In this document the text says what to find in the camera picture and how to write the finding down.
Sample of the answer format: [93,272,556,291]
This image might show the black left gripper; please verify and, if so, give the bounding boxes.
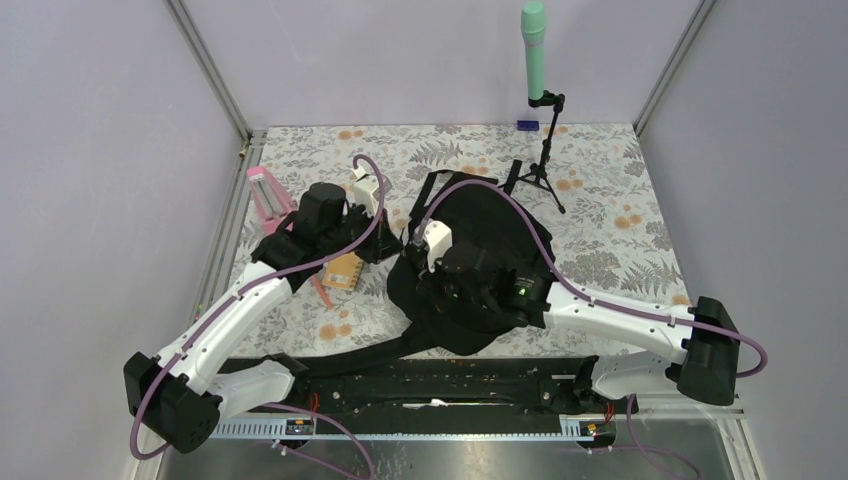
[320,200,404,263]

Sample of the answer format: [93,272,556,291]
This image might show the black student backpack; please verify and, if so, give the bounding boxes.
[300,170,554,377]

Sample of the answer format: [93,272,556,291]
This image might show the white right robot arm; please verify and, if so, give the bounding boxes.
[422,242,742,412]

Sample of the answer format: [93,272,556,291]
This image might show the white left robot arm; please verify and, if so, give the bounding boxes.
[123,175,386,460]

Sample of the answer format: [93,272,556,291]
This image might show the orange spiral notebook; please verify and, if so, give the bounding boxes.
[321,252,365,291]

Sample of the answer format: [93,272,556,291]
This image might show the orange pencil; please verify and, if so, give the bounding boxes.
[311,275,334,310]

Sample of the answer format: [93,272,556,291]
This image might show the floral table mat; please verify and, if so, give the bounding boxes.
[235,124,690,357]

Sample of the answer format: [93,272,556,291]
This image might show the small blue block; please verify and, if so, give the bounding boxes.
[516,120,540,131]

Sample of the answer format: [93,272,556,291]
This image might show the black microphone tripod stand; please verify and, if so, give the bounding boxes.
[501,89,566,214]

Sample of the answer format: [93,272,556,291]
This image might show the mint green microphone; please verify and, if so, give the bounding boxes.
[520,1,547,107]

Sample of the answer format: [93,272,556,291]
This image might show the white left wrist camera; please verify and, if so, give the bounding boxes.
[352,167,391,217]

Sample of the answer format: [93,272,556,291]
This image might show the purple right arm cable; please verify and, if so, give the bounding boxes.
[413,178,770,380]

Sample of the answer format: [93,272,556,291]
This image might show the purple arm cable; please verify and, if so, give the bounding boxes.
[129,154,389,462]
[413,178,770,380]

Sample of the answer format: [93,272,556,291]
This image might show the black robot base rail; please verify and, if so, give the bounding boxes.
[218,354,641,439]

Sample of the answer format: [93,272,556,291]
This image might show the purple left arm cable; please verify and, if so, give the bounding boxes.
[129,154,389,462]

